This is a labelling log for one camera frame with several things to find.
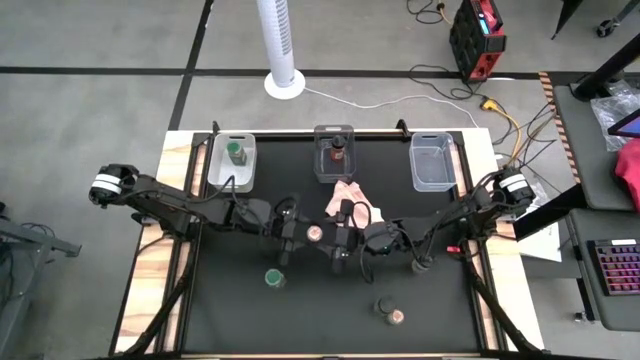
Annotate red and black power box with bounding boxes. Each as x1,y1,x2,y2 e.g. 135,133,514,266
448,0,508,84

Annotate black floor cable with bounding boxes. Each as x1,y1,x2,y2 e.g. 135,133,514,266
407,63,491,101

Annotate red cloth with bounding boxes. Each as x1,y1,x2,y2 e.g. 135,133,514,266
613,138,640,211

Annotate white plastic bin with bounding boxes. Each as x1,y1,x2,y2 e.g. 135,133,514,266
206,132,257,194

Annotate clear plastic bag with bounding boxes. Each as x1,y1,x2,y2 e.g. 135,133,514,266
589,82,640,151

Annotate smoky clear plastic bin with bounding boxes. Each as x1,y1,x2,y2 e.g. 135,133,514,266
313,124,357,185

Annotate tablet with dark frame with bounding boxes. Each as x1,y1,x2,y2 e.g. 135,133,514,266
607,108,640,139

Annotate black lid spice jar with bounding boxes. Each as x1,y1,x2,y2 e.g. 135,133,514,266
374,296,398,316

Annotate pink folded cloth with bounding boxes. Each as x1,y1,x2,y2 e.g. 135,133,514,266
324,180,386,226

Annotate black caster wheel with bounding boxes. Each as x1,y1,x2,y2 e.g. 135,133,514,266
595,17,621,39

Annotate green lid spice jar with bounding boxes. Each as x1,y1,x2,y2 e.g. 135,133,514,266
225,141,249,167
264,268,287,290

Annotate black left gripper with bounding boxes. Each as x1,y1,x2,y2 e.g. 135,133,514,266
267,197,322,266

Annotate black desk pole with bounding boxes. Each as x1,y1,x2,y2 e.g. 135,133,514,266
572,32,640,101

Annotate grey metal stand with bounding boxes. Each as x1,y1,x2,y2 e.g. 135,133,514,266
0,202,82,360

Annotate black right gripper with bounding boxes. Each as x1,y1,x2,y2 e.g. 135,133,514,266
319,199,362,274

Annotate white tower fan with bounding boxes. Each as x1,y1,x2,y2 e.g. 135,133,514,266
255,0,306,100

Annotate backlit keyboard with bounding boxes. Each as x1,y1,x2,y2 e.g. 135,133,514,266
587,238,640,297

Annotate white paper sheet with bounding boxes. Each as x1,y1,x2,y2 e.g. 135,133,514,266
517,222,564,264

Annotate black lid jar red label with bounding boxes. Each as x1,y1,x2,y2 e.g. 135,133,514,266
329,134,348,164

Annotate yellow extension cord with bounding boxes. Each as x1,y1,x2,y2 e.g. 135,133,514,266
480,98,524,171

